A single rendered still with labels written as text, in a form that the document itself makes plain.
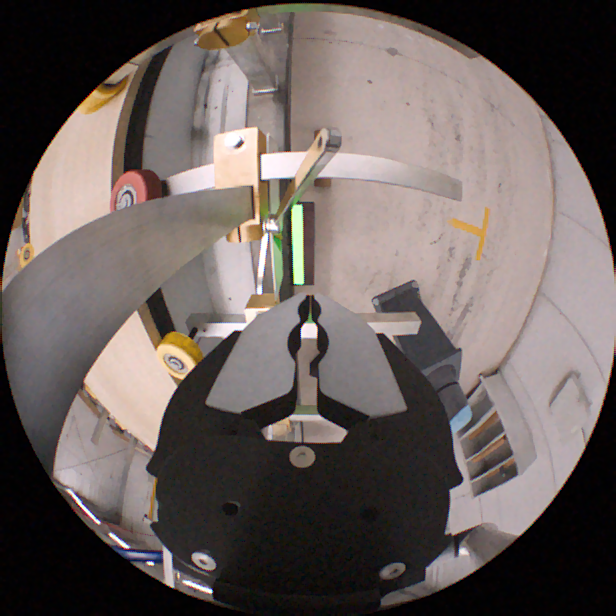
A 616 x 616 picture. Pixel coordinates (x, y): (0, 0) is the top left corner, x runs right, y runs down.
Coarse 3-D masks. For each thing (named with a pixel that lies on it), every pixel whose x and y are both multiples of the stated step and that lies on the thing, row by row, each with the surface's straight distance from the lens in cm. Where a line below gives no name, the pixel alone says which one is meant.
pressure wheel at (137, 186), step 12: (120, 180) 30; (132, 180) 28; (144, 180) 26; (156, 180) 28; (120, 192) 30; (132, 192) 28; (144, 192) 26; (156, 192) 27; (120, 204) 29; (132, 204) 28
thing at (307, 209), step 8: (304, 208) 39; (312, 208) 39; (304, 216) 40; (312, 216) 40; (304, 224) 40; (312, 224) 40; (304, 232) 40; (312, 232) 40; (304, 240) 41; (312, 240) 41; (304, 248) 41; (312, 248) 41; (304, 256) 41; (312, 256) 41; (304, 264) 42; (312, 264) 42; (304, 272) 43; (312, 272) 43; (304, 280) 43; (312, 280) 43
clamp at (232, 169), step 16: (256, 128) 24; (224, 144) 25; (256, 144) 24; (224, 160) 24; (240, 160) 24; (256, 160) 23; (224, 176) 24; (240, 176) 24; (256, 176) 23; (256, 192) 23; (256, 208) 23; (256, 224) 24; (240, 240) 25
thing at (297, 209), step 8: (296, 208) 40; (296, 216) 40; (296, 224) 40; (296, 232) 40; (296, 240) 41; (296, 248) 41; (296, 256) 42; (296, 264) 42; (296, 272) 43; (296, 280) 43
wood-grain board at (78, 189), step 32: (128, 96) 40; (64, 128) 71; (96, 128) 43; (64, 160) 57; (96, 160) 38; (32, 192) 102; (64, 192) 51; (96, 192) 36; (32, 224) 94; (64, 224) 50; (128, 320) 37; (128, 352) 45; (96, 384) 91; (128, 384) 60; (160, 384) 47; (128, 416) 96; (160, 416) 66
